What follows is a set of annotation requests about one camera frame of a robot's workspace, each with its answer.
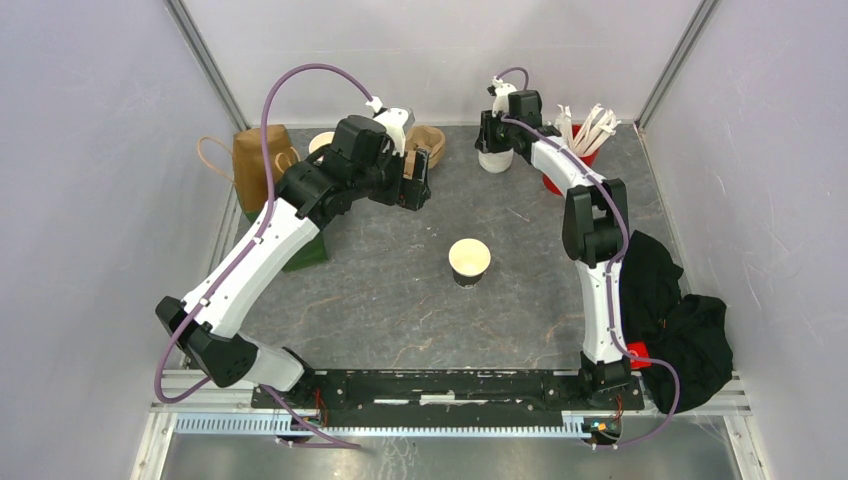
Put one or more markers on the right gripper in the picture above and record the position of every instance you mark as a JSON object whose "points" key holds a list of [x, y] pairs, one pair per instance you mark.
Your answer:
{"points": [[485, 141]]}

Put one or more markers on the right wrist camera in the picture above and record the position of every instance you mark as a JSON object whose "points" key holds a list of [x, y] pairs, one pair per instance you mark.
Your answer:
{"points": [[500, 91]]}

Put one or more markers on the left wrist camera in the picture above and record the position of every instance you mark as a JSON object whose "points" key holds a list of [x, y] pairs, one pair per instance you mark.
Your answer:
{"points": [[397, 121]]}

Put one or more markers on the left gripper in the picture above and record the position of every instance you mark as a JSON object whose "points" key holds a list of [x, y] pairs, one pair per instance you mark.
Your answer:
{"points": [[408, 193]]}

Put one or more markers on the green box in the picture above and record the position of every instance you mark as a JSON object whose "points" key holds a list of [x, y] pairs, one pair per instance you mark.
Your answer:
{"points": [[311, 254]]}

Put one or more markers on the stack of white lids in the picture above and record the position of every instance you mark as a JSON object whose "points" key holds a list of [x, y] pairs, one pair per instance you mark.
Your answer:
{"points": [[496, 162]]}

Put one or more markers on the red card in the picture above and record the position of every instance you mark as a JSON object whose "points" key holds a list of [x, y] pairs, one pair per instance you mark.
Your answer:
{"points": [[639, 355]]}

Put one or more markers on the stack of paper cups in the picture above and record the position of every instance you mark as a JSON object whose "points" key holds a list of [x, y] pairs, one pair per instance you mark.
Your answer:
{"points": [[322, 139]]}

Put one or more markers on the black paper coffee cup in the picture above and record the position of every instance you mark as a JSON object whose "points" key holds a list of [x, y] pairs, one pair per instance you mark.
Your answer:
{"points": [[469, 259]]}

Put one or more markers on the black cloth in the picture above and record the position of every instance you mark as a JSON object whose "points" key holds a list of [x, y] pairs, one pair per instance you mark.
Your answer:
{"points": [[686, 331]]}

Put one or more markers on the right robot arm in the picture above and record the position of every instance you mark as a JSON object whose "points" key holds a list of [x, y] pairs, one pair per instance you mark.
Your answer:
{"points": [[595, 231]]}

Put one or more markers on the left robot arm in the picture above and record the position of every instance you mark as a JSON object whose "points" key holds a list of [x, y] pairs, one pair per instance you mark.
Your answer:
{"points": [[366, 158]]}

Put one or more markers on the brown paper bag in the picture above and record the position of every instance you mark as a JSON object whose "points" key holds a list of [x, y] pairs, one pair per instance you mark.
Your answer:
{"points": [[249, 166]]}

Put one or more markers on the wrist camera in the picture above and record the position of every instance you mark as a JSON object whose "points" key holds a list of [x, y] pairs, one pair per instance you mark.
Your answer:
{"points": [[397, 121], [500, 91]]}

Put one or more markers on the cardboard cup carrier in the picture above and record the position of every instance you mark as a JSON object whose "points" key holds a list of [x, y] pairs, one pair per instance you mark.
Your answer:
{"points": [[428, 138]]}

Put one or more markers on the red straw holder cup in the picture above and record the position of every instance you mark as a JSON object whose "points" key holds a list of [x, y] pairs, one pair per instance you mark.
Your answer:
{"points": [[553, 156]]}

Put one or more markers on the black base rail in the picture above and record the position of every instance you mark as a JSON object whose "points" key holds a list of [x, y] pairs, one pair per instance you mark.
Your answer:
{"points": [[456, 398]]}

